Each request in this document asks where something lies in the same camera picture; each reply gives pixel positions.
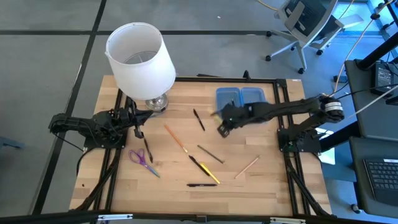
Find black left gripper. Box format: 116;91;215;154
117;105;155;139

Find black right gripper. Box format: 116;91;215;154
216;100;249;138

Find blue plastic supply box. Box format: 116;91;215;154
215;86;267;114

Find slim black pen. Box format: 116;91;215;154
192;108;206;132

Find black pen silver barrel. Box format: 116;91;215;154
143;138;154;164

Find orange pencil yellow tip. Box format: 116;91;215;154
164;124;189;154

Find dark grey pencil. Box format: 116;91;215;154
197;144;225;164

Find purple handled scissors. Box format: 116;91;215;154
128;148;161;179

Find black marker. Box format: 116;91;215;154
188;154;210;177

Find plain wooden pencil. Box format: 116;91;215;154
234;155;261;180

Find yellow highlighter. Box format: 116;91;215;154
199;162;221;185

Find table lamp white shade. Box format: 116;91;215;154
104;21;177;113

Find grey office chair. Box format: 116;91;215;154
265;0;364;75

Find blue floor object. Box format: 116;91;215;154
0;136;25;150

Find black desk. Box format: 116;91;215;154
344;58;398;138
348;136;398;218

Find black power adapter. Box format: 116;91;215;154
371;62;395;96

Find black laptop keyboard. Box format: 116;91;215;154
363;157;398;206

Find black aluminium frame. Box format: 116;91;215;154
0;76;398;224

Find black cable bundle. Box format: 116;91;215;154
74;147;123;212
284;152;331;217

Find silver frame bracket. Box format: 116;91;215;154
97;213;134;222
269;217;307;224

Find thin black cable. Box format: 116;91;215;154
329;83;398;100

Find yellow cable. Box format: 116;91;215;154
334;0;388;94

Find white cable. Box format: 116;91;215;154
348;92;398;119

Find black metal post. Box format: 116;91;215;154
356;30;398;71

